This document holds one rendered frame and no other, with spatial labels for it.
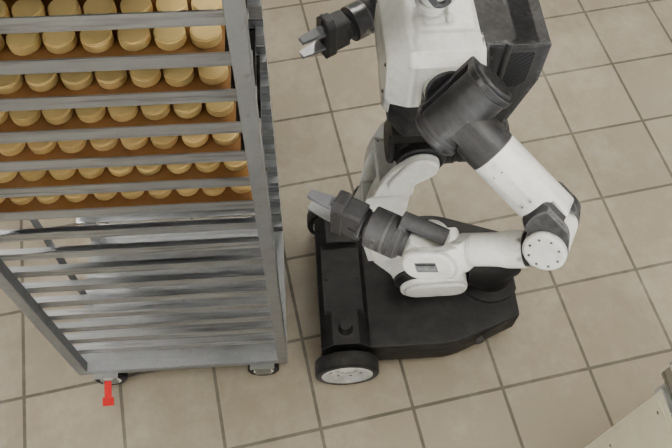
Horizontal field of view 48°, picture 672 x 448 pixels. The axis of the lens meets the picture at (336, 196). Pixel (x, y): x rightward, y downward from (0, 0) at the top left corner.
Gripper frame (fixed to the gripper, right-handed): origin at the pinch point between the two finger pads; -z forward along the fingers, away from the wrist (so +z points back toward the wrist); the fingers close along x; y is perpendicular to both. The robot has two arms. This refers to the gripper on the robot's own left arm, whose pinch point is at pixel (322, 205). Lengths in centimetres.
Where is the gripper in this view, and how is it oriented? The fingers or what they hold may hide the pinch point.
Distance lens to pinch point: 155.6
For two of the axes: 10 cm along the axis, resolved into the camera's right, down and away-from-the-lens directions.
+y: -4.4, 7.7, -4.7
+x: 0.2, -5.1, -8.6
